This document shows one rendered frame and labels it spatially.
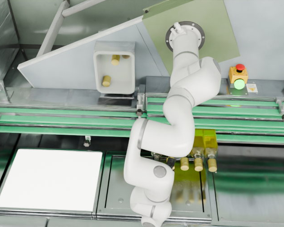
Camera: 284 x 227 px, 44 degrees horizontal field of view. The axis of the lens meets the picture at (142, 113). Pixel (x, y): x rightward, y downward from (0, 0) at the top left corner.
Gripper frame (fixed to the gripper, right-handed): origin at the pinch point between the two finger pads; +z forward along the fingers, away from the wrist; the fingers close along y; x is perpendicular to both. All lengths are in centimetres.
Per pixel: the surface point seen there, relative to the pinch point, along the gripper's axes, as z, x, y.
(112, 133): 12.2, 30.8, -3.1
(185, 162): 2.5, -5.5, 1.8
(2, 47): 52, 117, 0
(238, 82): 37.2, -18.7, 21.1
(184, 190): -1.1, -7.1, -12.5
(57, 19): 67, 86, 17
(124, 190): -9.6, 17.2, -12.6
